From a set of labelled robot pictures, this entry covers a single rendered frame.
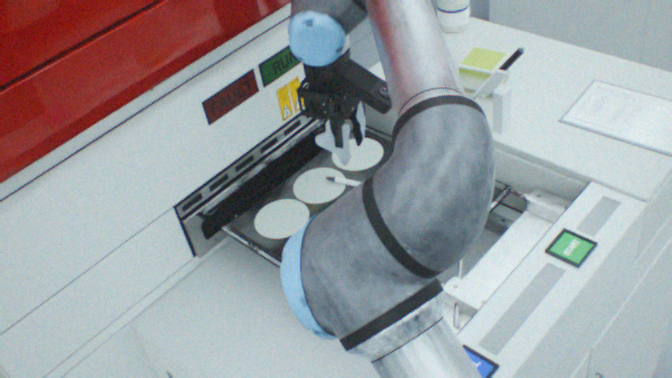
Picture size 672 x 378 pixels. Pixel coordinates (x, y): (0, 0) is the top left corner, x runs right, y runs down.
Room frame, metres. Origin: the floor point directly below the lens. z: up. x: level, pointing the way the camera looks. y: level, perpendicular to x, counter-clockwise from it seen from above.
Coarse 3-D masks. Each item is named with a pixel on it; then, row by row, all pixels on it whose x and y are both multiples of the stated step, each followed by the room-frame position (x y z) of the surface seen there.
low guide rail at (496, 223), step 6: (492, 216) 0.87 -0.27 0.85; (498, 216) 0.87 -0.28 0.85; (486, 222) 0.87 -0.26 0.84; (492, 222) 0.86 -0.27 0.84; (498, 222) 0.86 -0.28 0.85; (504, 222) 0.85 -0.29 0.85; (510, 222) 0.85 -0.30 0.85; (486, 228) 0.87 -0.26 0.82; (492, 228) 0.86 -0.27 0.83; (498, 228) 0.85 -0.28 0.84; (504, 228) 0.85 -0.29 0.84; (498, 234) 0.85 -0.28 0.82
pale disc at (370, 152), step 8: (352, 144) 1.09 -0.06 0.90; (360, 144) 1.09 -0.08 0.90; (368, 144) 1.08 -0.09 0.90; (376, 144) 1.08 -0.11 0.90; (352, 152) 1.07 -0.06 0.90; (360, 152) 1.06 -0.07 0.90; (368, 152) 1.06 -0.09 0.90; (376, 152) 1.05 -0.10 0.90; (336, 160) 1.05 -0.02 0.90; (352, 160) 1.04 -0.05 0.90; (360, 160) 1.04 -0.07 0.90; (368, 160) 1.04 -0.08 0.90; (376, 160) 1.03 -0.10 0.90; (344, 168) 1.03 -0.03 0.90; (352, 168) 1.02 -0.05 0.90; (360, 168) 1.02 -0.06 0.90
